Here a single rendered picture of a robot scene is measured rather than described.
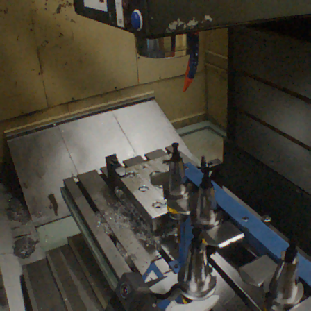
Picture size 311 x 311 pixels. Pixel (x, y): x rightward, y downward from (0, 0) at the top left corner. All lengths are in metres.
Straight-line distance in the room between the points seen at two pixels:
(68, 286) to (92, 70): 1.19
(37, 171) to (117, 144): 0.45
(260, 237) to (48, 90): 1.54
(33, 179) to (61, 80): 0.54
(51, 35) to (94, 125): 0.54
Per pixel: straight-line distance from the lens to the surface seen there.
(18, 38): 1.92
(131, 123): 2.09
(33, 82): 1.98
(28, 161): 1.94
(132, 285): 0.52
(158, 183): 0.83
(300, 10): 0.84
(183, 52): 0.96
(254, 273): 0.63
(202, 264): 0.57
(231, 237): 0.69
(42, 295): 1.31
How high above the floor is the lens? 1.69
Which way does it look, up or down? 30 degrees down
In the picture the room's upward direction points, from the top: 4 degrees counter-clockwise
